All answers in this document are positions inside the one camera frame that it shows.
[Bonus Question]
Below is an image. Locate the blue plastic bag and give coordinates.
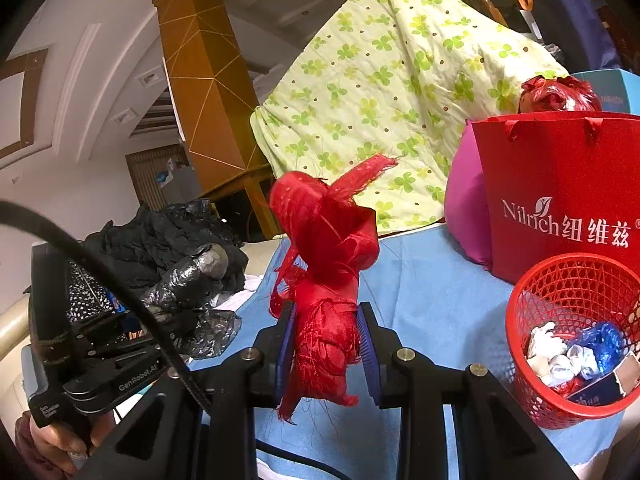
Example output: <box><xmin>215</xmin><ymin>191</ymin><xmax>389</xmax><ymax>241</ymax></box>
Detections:
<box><xmin>568</xmin><ymin>322</ymin><xmax>624</xmax><ymax>379</ymax></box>

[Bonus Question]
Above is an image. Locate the black white dotted garment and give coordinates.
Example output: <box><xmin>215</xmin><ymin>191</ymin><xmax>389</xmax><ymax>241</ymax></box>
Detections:
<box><xmin>67</xmin><ymin>261</ymin><xmax>116</xmax><ymax>323</ymax></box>

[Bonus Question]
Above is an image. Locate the magenta pillow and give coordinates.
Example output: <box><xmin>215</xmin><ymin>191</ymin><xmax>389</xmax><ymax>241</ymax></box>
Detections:
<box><xmin>444</xmin><ymin>120</ymin><xmax>492</xmax><ymax>270</ymax></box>

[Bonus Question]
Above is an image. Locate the person left hand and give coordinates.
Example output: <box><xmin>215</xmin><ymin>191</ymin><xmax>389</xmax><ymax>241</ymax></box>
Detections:
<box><xmin>29</xmin><ymin>412</ymin><xmax>116</xmax><ymax>474</ymax></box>

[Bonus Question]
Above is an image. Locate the light blue fashion box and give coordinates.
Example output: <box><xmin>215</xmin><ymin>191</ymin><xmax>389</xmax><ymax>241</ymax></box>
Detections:
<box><xmin>573</xmin><ymin>68</ymin><xmax>640</xmax><ymax>115</ymax></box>

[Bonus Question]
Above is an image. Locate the black lace garment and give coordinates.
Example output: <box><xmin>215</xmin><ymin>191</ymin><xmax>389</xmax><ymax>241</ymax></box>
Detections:
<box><xmin>84</xmin><ymin>200</ymin><xmax>248</xmax><ymax>296</ymax></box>

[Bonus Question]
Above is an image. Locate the black cable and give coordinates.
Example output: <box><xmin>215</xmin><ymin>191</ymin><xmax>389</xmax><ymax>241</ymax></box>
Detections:
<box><xmin>0</xmin><ymin>199</ymin><xmax>214</xmax><ymax>413</ymax></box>

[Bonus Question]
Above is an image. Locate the navy blue bag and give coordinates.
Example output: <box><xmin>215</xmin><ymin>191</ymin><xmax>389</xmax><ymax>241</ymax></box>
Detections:
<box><xmin>528</xmin><ymin>0</ymin><xmax>622</xmax><ymax>73</ymax></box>

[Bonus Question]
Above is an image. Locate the blue cardboard box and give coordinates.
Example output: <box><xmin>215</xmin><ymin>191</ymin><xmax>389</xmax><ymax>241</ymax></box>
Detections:
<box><xmin>567</xmin><ymin>352</ymin><xmax>640</xmax><ymax>406</ymax></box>

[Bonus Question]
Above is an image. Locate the red plastic mesh basket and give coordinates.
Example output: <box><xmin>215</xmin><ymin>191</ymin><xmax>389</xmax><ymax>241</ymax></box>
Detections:
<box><xmin>506</xmin><ymin>252</ymin><xmax>639</xmax><ymax>429</ymax></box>

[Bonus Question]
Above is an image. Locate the black plastic bag bundle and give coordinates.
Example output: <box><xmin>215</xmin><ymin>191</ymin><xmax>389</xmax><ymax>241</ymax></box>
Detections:
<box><xmin>141</xmin><ymin>243</ymin><xmax>245</xmax><ymax>360</ymax></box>

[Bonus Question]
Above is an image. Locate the white paper scrap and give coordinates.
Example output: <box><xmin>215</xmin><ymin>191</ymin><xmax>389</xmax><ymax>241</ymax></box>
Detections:
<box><xmin>526</xmin><ymin>322</ymin><xmax>576</xmax><ymax>388</ymax></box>

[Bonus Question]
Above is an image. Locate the red mesh ribbon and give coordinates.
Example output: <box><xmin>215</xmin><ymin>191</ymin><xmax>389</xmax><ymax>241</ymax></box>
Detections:
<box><xmin>269</xmin><ymin>154</ymin><xmax>397</xmax><ymax>420</ymax></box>

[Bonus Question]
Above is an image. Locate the orange wooden pillar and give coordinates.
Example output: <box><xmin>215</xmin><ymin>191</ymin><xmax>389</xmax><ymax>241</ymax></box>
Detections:
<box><xmin>152</xmin><ymin>0</ymin><xmax>280</xmax><ymax>240</ymax></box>

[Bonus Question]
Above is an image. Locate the red Nilrich paper bag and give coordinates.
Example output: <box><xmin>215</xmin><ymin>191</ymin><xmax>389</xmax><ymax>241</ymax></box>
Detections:
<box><xmin>472</xmin><ymin>112</ymin><xmax>639</xmax><ymax>283</ymax></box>

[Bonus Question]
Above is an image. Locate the red plastic bag in paperbag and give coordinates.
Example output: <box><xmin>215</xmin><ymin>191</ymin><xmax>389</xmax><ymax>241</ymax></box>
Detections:
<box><xmin>518</xmin><ymin>75</ymin><xmax>602</xmax><ymax>113</ymax></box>

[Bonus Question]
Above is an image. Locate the green clover quilt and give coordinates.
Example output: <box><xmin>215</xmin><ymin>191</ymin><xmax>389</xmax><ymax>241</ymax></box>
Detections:
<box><xmin>250</xmin><ymin>0</ymin><xmax>564</xmax><ymax>234</ymax></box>

